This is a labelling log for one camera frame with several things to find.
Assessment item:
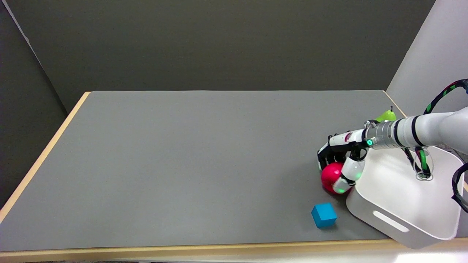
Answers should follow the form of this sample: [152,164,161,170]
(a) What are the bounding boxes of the blue cube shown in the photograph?
[311,203,337,229]

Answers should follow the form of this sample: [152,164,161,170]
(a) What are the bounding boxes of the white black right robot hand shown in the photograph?
[317,129,368,195]

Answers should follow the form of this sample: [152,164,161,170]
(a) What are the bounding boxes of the white plastic bin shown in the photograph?
[346,144,465,250]

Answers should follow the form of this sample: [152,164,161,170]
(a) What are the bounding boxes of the black braided cable bundle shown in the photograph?
[402,79,468,214]

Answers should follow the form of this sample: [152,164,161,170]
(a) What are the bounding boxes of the green pear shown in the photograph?
[375,106,397,123]

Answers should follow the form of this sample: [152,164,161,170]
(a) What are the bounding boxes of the red apple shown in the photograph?
[321,162,352,195]

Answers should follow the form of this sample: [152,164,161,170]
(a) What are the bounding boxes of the grey table mat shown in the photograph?
[0,90,468,252]

